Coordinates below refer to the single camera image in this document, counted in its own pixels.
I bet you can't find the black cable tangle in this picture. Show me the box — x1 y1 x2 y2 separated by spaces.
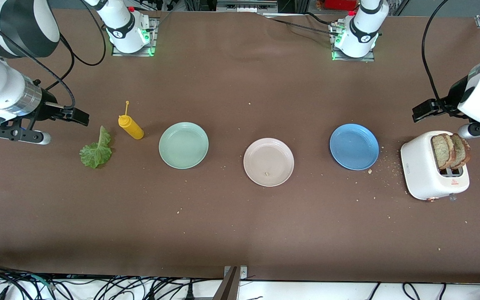
0 262 224 300

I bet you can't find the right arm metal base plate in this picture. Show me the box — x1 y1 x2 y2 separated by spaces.
112 17 158 57

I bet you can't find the white toaster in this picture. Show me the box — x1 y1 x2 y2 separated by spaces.
400 130 470 202

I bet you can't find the brown table cover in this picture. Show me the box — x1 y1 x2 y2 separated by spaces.
0 8 480 284

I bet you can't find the blue plate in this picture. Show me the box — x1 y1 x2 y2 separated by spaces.
330 123 380 171

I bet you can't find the aluminium frame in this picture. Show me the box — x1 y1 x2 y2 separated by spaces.
216 0 278 13

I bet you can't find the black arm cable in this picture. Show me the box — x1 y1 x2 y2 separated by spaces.
421 0 480 116
0 0 107 110

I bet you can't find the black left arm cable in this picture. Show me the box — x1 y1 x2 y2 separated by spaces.
421 0 480 116

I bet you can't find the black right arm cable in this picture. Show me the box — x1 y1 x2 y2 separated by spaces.
0 0 107 110

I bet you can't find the black table cable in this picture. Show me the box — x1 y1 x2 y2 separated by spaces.
258 11 343 39

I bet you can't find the pale green plate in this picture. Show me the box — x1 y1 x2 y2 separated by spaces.
159 122 209 170

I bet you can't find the yellow mustard squeeze bottle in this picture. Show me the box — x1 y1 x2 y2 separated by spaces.
118 100 145 140

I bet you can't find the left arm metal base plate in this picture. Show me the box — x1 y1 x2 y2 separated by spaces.
332 21 376 62

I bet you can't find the grey metal bar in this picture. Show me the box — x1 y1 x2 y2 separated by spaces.
213 267 239 300

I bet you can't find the beige plate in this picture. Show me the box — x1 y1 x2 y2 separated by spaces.
243 138 295 187

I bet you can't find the silver bracket plate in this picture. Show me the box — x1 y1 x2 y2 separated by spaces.
225 266 248 280

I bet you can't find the brown bread slice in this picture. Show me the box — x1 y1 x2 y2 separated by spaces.
432 133 456 170
450 133 472 170

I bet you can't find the green lettuce leaf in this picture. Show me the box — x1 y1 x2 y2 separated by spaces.
80 126 113 169

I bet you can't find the red box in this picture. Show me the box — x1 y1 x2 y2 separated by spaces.
323 0 357 11

